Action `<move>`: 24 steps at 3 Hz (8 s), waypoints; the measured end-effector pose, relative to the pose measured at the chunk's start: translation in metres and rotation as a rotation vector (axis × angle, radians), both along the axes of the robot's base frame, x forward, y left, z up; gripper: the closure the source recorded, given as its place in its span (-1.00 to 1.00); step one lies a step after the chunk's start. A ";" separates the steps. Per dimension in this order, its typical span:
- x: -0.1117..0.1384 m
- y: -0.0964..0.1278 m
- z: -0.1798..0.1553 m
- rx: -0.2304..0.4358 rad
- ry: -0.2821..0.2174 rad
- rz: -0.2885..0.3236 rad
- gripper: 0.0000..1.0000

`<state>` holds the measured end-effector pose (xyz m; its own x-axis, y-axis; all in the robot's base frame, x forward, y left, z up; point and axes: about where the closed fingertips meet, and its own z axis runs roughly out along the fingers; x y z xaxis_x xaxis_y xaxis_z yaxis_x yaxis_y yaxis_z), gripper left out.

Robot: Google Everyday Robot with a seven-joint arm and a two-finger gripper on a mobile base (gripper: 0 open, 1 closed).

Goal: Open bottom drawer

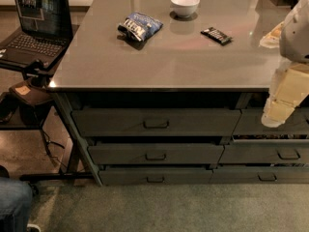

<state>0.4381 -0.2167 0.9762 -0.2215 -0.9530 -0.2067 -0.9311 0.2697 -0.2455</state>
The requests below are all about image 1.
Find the black pouch with note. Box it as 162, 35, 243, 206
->
9, 79, 52, 106

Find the black candy bar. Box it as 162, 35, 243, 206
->
201, 27, 232, 45

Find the black laptop stand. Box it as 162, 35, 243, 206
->
0, 24, 95, 183

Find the white shoe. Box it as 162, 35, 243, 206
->
26, 224, 42, 232

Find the person leg in jeans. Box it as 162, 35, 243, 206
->
0, 177, 32, 232

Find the grey drawer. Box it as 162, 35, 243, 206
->
71, 108, 240, 136
234, 108, 309, 135
99, 167, 212, 186
210, 167, 309, 184
88, 143, 224, 164
219, 139, 309, 164

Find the black cable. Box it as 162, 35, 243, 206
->
39, 128, 70, 171

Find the grey cabinet frame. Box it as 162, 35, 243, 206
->
56, 92, 309, 185

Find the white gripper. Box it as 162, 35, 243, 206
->
261, 62, 309, 128

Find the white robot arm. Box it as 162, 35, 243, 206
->
260, 0, 309, 128

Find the white bowl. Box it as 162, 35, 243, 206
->
171, 0, 200, 17

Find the blue chip bag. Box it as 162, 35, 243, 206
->
118, 13, 163, 42

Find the black laptop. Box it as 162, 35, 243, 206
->
0, 0, 73, 70

